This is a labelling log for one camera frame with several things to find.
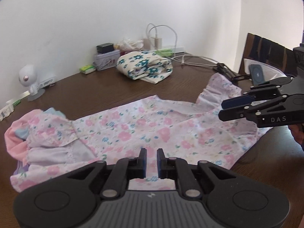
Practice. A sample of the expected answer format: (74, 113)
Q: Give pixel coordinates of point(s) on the white power adapter left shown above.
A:
(147, 44)

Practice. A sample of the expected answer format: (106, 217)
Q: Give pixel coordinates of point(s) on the lavender tin box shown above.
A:
(107, 60)

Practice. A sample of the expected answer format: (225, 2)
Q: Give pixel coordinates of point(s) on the pink floral dress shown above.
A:
(192, 131)

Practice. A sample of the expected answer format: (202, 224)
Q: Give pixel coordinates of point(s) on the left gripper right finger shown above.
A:
(182, 173)

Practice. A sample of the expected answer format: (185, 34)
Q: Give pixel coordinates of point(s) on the black charger block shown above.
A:
(105, 48)

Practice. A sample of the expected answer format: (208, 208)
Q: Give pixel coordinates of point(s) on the white round robot toy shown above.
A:
(28, 77)

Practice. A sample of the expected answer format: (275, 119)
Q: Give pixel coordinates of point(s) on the green tissue pack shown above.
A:
(87, 69)

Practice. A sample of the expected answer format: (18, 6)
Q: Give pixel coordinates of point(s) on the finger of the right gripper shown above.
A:
(250, 112)
(237, 100)

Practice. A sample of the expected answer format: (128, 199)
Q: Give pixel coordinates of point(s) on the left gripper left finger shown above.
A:
(119, 175)

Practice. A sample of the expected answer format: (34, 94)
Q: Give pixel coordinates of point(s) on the white power adapter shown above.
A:
(147, 44)
(157, 43)

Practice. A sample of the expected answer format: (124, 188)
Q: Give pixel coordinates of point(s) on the white power strip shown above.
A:
(175, 49)

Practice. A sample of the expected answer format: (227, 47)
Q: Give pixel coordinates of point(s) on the white power adapter right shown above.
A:
(157, 43)

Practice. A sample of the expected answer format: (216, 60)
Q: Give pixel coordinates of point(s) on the white small device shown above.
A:
(47, 82)

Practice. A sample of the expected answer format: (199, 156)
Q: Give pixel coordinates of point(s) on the pink blue purple garment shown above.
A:
(16, 144)

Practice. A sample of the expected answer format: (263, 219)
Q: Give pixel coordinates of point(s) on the dark wooden chair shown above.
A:
(274, 59)

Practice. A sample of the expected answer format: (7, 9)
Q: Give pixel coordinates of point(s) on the folded teal floral cloth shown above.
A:
(144, 65)

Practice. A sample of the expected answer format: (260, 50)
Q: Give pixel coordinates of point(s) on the black wireless charger stand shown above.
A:
(256, 74)

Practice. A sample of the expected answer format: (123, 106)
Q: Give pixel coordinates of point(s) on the crumpled white tissue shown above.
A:
(129, 45)

